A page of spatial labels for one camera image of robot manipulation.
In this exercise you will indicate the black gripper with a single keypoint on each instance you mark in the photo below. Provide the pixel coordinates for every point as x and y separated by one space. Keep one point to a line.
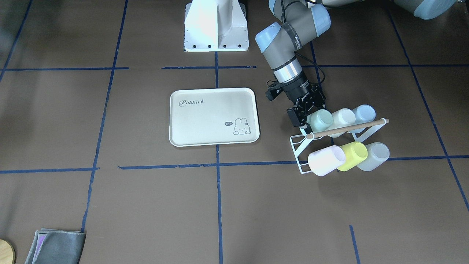
298 88

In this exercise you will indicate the mint green cup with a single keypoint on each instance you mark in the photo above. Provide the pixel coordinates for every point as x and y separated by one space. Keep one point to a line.
320 120

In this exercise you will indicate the cream rabbit tray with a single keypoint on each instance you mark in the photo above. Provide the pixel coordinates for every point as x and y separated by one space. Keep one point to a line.
217 116

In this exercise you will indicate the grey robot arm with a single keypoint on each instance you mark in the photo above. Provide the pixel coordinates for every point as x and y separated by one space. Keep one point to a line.
377 52

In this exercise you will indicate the cream white cup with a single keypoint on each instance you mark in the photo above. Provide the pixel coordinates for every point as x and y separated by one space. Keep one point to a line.
342 118

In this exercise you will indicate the pink cup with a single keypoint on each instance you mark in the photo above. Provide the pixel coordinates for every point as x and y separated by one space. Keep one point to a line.
326 160

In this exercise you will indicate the light blue cup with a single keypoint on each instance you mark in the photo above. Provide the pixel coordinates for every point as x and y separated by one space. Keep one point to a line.
364 113

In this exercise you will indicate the yellow cup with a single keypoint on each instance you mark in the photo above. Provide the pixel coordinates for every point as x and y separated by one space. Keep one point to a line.
355 153

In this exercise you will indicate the grey cup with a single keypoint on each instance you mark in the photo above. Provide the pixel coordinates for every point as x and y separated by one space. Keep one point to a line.
378 153

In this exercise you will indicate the wooden rack rod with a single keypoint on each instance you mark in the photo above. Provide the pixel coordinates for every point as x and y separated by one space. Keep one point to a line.
382 121

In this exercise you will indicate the folded grey cloth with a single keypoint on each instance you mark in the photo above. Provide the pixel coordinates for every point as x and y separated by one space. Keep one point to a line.
52 246

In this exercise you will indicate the wooden stand with round base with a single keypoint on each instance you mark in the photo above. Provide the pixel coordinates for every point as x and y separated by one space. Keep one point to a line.
7 253

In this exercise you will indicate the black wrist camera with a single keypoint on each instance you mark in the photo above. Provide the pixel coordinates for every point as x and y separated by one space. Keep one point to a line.
273 91

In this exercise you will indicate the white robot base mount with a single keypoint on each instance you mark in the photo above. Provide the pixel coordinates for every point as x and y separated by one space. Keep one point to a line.
215 26

